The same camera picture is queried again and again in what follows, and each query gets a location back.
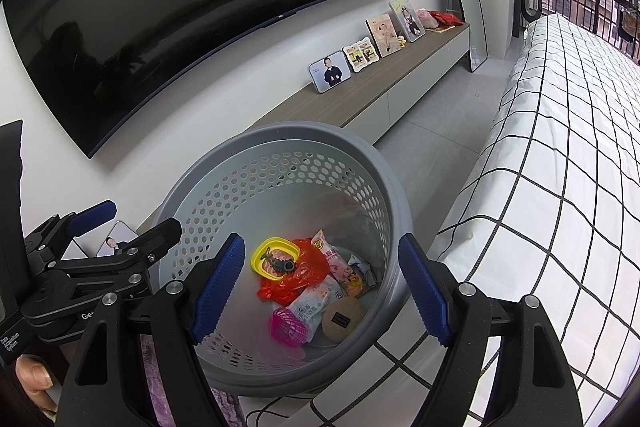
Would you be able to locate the pink snack packet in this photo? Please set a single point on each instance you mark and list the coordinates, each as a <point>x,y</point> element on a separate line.
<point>340,269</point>

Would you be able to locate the photo frame with dark suit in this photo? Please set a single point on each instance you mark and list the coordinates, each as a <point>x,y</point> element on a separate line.
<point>329,72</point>

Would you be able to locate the purple patterned rug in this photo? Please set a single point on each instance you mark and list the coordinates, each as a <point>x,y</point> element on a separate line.
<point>157,382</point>

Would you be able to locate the bed with checked sheet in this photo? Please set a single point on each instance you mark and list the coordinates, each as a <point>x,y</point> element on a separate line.
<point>575,157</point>

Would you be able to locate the child photo frame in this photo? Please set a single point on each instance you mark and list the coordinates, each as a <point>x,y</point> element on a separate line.
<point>407,19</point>

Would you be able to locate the cartoon picture frame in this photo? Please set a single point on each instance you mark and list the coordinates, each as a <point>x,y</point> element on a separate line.
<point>360,55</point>

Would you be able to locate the low wooden top cabinet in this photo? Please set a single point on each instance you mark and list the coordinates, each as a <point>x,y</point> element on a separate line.
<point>380,87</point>

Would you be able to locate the round black fan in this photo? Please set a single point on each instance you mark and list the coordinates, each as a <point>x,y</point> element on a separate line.
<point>531,6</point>

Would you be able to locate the dark tall stand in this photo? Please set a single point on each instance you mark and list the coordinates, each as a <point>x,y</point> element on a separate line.
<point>518,4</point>

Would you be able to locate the pink plush item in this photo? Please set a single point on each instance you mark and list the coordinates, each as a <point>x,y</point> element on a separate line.
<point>426,18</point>

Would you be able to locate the grey toy crocodile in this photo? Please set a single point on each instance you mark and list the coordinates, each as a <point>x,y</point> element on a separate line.
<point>280,263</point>

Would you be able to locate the person's left hand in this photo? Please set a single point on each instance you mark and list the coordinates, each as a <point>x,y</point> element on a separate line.
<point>32,377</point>

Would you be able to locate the white and blue wipes packet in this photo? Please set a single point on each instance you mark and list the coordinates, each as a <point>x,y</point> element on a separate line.
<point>315,302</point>

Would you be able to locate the beige drawing picture frame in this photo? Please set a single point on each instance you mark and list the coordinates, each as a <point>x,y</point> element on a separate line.
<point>384,35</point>

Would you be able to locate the grey perforated basket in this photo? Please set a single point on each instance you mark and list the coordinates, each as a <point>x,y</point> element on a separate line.
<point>280,187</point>

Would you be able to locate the yellow plastic lid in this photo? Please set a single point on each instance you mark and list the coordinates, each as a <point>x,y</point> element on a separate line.
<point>259,257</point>

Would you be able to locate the red plastic bag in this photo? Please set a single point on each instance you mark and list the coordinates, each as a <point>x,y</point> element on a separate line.
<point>310,267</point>

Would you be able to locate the pink plastic mesh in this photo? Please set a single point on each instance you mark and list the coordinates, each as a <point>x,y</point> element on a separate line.
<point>287,327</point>

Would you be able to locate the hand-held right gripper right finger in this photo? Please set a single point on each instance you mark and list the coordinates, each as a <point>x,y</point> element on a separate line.
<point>425,292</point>

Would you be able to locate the red cloth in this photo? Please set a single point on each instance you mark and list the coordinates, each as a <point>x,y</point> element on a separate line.
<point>446,19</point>

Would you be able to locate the black curved television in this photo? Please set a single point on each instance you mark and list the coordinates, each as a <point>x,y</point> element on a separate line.
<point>175,7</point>

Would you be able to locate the small photo frame with suit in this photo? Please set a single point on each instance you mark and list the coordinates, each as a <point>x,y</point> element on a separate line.
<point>117,239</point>

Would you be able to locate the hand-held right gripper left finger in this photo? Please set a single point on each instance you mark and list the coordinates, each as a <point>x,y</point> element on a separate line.
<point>220,287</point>

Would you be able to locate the beige round sponge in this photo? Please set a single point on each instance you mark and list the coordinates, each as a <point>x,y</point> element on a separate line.
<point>350,324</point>

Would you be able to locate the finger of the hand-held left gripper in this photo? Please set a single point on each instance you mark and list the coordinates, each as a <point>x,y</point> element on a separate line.
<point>92,214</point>
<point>150,239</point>

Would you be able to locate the small hanging clothes rack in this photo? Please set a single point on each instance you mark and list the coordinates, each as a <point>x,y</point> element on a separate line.
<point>630,24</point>

